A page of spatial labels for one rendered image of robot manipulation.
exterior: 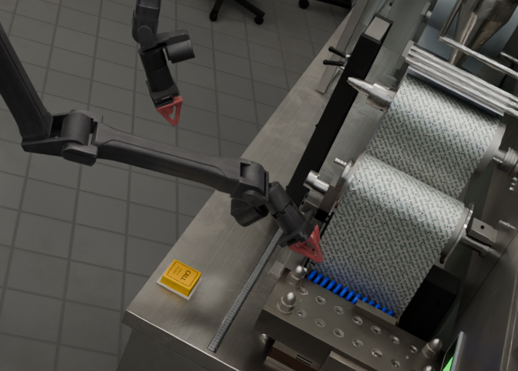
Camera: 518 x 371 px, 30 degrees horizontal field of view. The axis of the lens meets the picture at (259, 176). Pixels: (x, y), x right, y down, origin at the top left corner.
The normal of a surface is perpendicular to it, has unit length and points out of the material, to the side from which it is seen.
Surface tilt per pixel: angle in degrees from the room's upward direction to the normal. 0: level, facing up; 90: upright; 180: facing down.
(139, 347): 90
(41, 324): 0
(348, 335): 0
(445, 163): 92
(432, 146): 92
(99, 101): 0
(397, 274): 90
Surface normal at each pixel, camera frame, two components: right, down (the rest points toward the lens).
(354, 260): -0.32, 0.46
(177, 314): 0.35, -0.76
